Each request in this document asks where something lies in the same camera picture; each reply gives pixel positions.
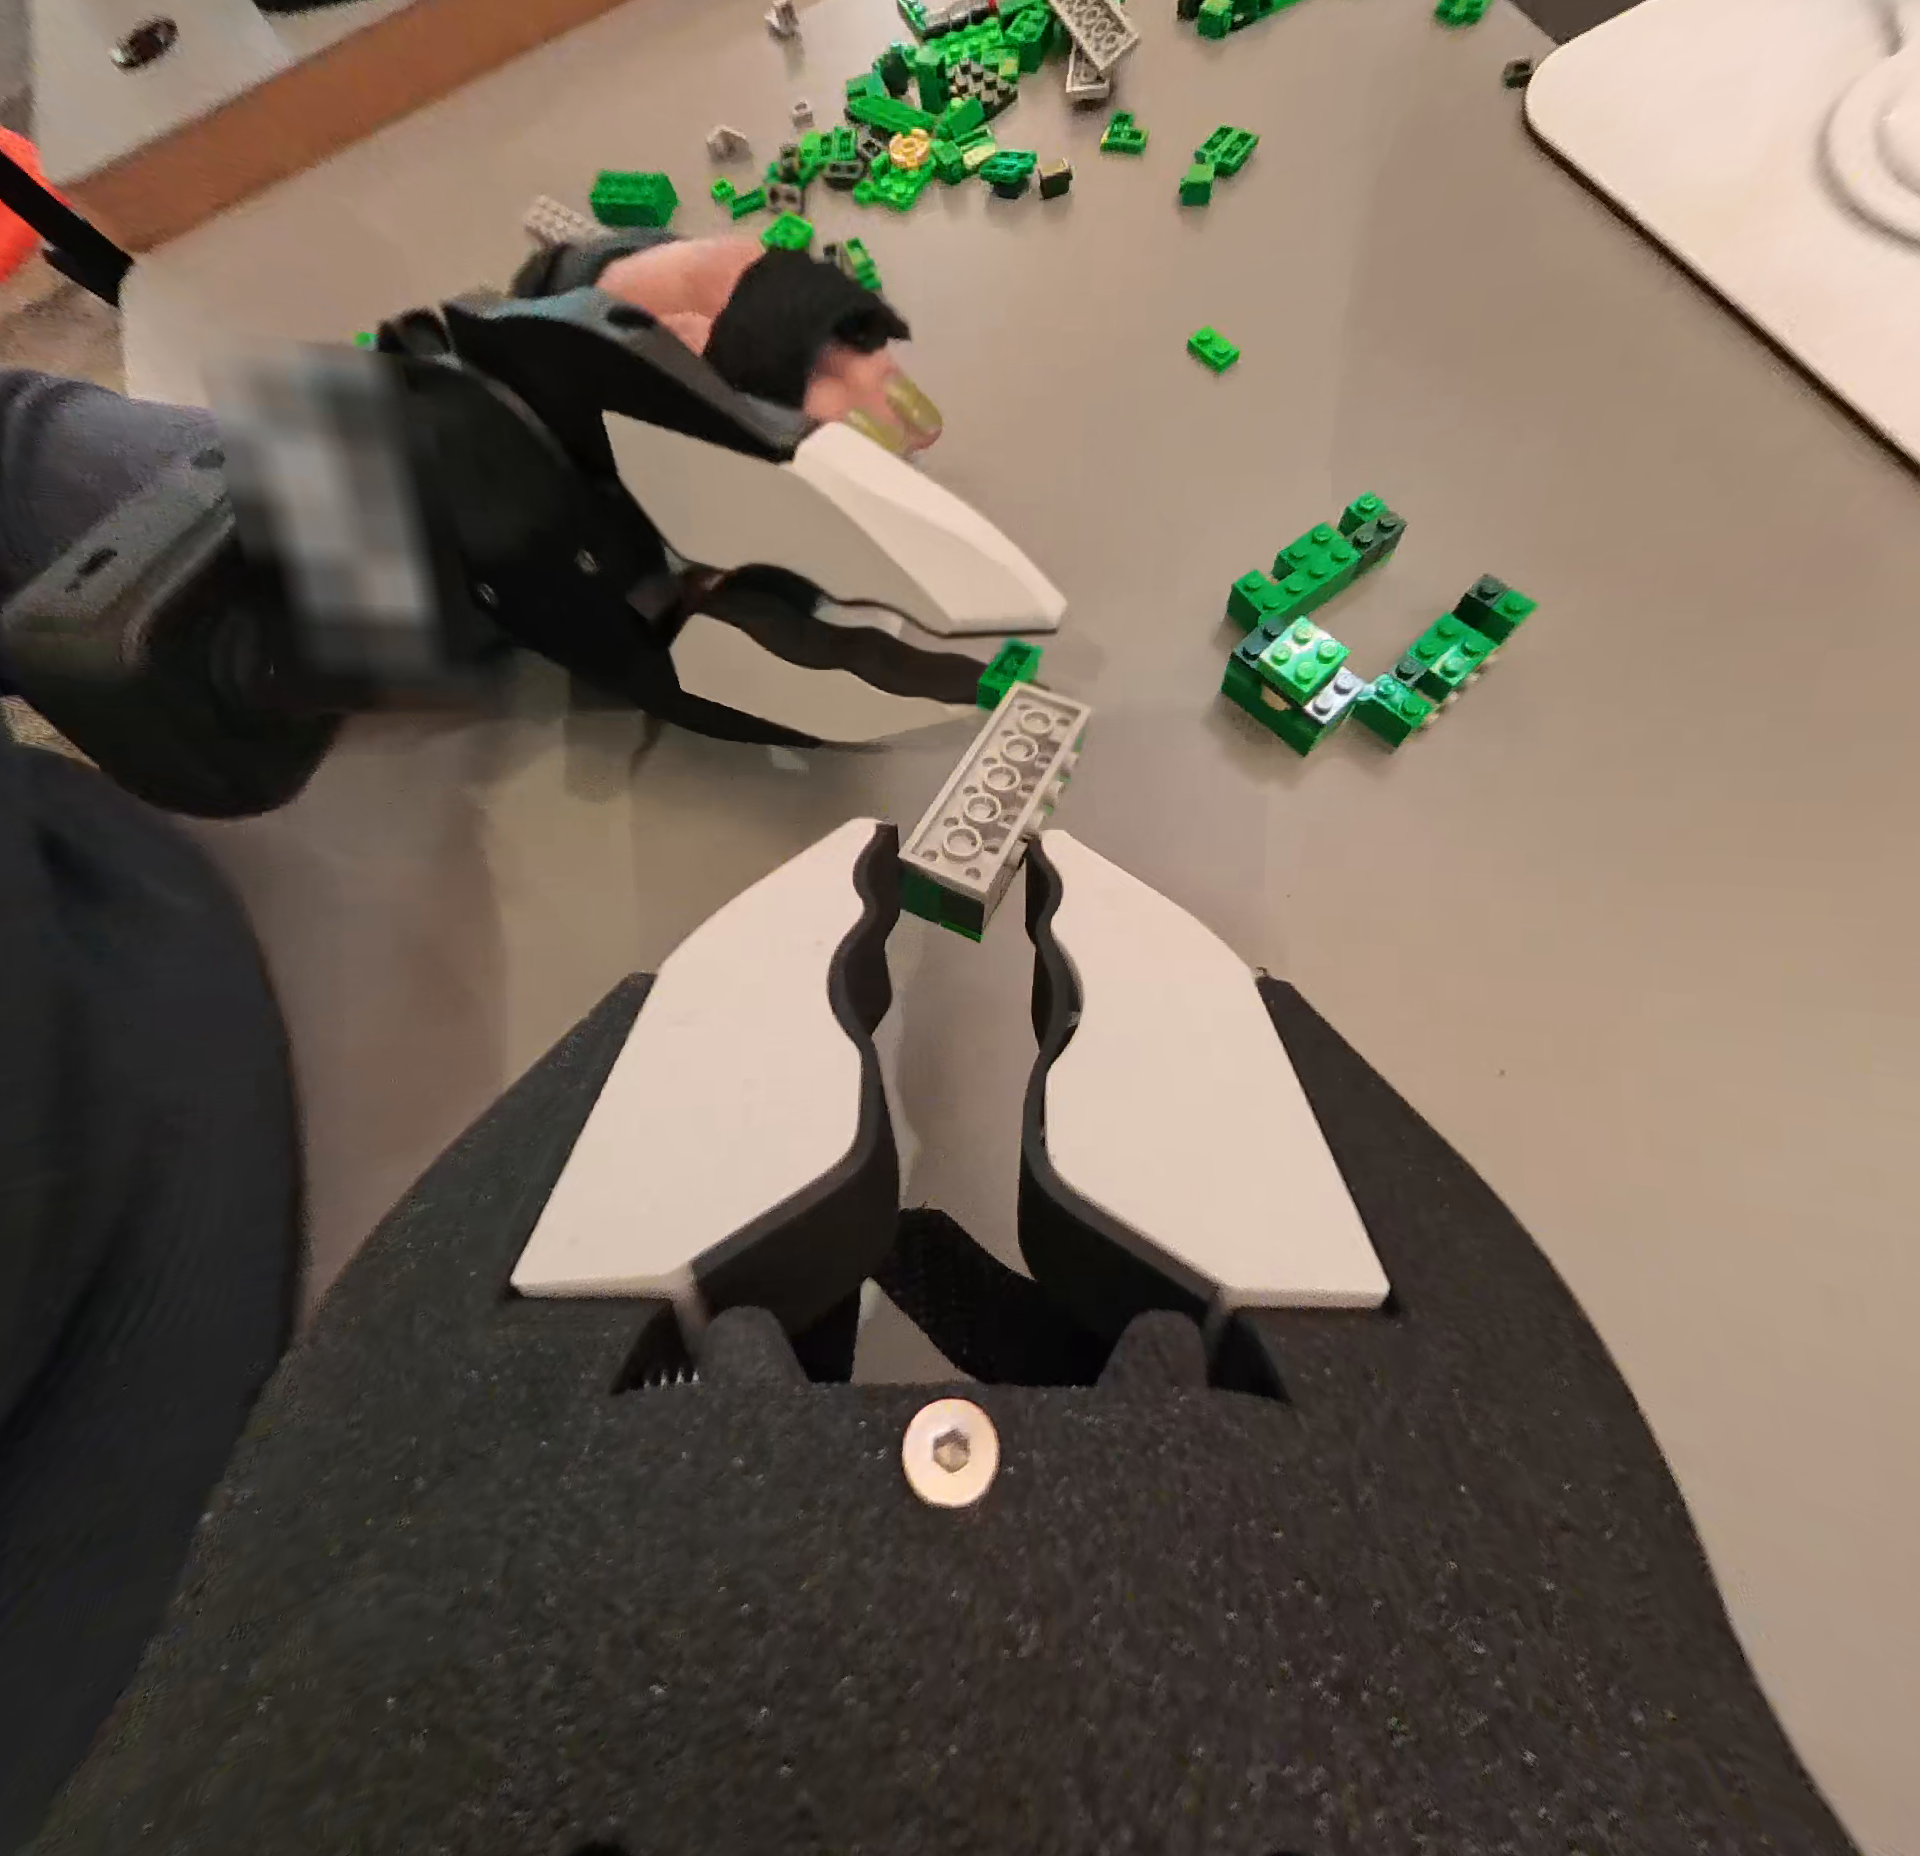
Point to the white object with dark oval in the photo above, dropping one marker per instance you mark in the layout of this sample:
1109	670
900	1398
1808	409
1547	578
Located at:
211	88

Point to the person's left hand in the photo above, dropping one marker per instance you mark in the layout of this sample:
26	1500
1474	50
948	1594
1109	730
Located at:
680	285

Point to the white and wooden book stand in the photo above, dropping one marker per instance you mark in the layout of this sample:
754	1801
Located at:
1692	114

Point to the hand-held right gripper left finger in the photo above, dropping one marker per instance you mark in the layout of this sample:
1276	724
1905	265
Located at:
720	1109

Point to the small grey toy plate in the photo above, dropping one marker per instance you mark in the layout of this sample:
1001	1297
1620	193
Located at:
558	217

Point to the orange object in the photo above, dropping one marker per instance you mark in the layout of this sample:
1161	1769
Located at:
24	217

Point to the person's dark clothing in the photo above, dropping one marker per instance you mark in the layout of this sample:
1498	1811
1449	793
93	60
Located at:
123	1210

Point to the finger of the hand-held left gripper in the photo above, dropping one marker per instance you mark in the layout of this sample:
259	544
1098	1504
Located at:
810	691
871	537

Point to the curved green toy brick assembly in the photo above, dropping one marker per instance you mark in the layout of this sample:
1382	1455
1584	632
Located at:
1305	670

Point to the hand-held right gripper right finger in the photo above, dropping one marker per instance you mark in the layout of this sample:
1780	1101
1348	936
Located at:
1186	1122

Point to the small green toy brick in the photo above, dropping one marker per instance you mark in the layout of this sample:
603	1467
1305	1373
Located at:
1011	678

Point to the grey toy plate with green underside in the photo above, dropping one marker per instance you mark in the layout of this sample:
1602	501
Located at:
986	793

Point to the pile of green toy bricks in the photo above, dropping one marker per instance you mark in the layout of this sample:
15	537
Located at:
930	102

